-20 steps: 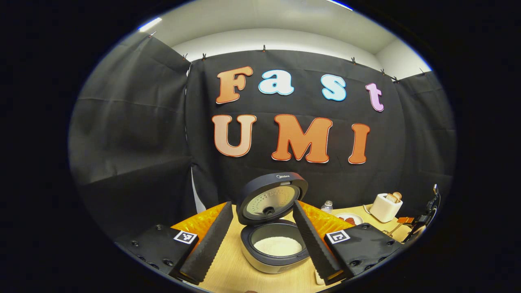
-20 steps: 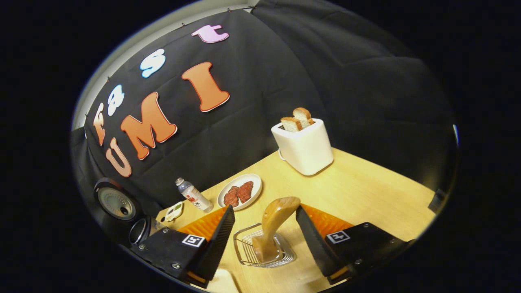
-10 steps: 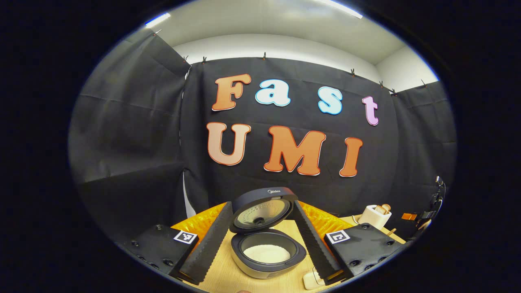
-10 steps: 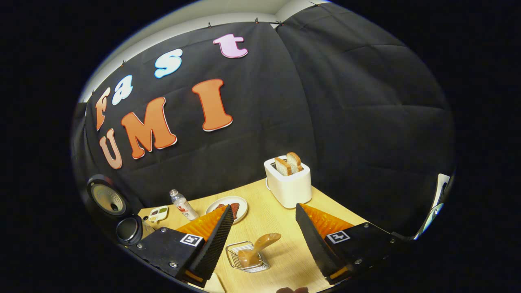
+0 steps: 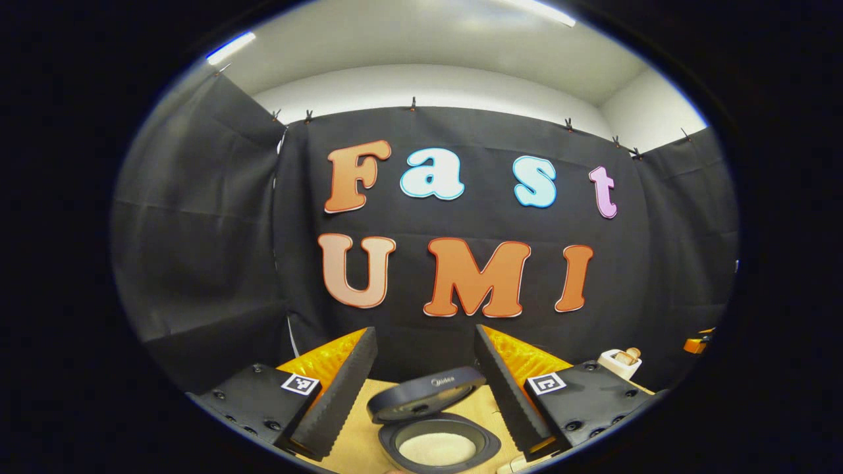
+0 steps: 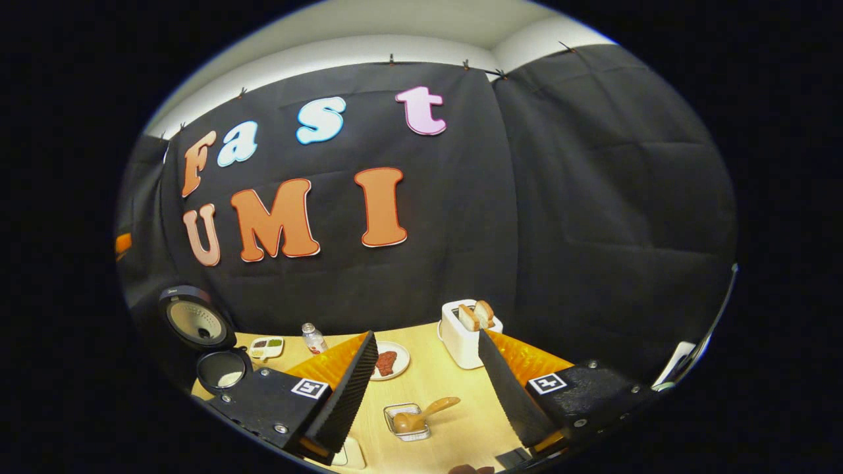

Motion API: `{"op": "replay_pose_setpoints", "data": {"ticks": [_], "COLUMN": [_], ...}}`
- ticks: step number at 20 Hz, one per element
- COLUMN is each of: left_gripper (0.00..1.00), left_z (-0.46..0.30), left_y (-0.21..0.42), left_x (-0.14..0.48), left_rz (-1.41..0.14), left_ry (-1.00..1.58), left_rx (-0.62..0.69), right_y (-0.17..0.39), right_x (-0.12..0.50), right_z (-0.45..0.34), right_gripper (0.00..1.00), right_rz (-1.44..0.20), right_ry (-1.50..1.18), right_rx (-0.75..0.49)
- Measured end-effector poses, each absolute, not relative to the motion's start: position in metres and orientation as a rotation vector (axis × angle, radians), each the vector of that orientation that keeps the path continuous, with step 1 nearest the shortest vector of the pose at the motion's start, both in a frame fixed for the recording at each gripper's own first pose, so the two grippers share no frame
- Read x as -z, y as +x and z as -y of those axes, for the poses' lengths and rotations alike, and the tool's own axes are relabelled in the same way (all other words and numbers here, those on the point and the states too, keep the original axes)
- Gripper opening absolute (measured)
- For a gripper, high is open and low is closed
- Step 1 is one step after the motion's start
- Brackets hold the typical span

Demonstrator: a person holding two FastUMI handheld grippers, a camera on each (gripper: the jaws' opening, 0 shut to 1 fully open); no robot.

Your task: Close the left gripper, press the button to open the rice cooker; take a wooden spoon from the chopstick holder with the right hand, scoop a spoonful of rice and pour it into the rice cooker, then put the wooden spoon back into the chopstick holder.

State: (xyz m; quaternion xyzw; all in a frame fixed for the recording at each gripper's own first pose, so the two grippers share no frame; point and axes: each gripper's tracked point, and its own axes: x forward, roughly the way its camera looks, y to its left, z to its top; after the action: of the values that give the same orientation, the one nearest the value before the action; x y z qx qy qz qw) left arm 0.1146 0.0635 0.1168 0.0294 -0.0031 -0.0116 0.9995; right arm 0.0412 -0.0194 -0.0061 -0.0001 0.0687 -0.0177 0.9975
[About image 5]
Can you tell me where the black backdrop cloth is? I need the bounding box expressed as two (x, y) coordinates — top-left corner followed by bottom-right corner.
(112, 69), (738, 396)

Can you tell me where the white toaster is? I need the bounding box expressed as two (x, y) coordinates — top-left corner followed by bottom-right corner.
(597, 348), (643, 381)

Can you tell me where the clear plastic rice box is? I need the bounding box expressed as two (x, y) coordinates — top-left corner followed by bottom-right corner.
(497, 454), (547, 474)

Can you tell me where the ceiling light strip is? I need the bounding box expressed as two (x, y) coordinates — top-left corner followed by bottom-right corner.
(205, 32), (257, 66)

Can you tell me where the white rice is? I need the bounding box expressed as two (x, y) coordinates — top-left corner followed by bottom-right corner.
(398, 433), (477, 466)

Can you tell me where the dark grey rice cooker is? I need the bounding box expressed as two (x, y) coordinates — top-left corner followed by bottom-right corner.
(366, 366), (503, 474)

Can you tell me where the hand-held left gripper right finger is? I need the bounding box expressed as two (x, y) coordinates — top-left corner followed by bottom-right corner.
(473, 323), (666, 461)

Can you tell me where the row of small cloth clips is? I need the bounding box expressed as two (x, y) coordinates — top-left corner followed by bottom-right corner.
(214, 63), (692, 162)

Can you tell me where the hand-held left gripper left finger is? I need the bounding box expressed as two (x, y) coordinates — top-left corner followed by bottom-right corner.
(188, 326), (378, 461)

